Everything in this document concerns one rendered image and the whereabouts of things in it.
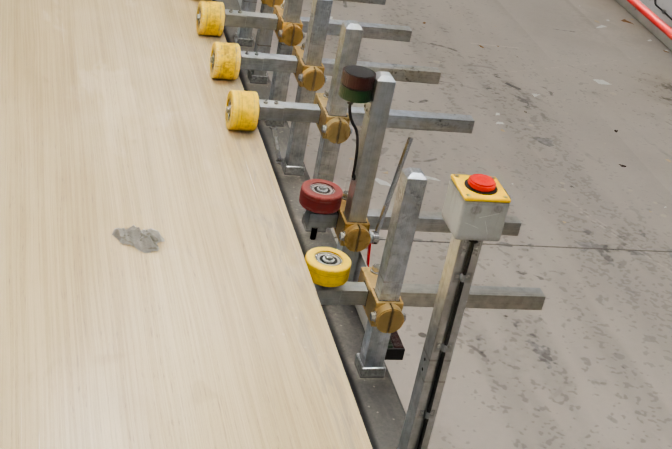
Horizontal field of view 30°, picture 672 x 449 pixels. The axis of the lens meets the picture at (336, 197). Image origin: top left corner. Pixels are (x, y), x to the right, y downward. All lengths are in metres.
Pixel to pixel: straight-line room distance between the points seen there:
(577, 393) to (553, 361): 0.15
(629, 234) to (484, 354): 1.08
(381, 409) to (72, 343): 0.58
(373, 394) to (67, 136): 0.76
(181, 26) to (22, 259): 1.12
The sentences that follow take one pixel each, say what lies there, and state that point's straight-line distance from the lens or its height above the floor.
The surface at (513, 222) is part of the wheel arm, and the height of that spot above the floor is 0.86.
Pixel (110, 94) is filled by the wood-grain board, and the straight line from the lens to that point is 2.63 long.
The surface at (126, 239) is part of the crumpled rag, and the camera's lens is 2.11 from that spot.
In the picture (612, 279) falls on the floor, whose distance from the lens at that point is 4.25.
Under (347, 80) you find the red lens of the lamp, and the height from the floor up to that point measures 1.16.
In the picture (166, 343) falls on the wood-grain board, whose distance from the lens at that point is 1.89.
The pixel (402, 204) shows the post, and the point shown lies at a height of 1.05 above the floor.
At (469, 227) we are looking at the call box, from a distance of 1.77.
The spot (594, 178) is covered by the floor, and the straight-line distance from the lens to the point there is 4.92.
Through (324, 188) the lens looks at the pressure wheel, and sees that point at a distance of 2.36.
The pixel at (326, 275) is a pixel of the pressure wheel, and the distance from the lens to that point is 2.12.
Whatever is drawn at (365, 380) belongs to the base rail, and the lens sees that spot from 2.23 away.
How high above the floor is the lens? 1.99
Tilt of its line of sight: 28 degrees down
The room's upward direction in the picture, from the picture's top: 11 degrees clockwise
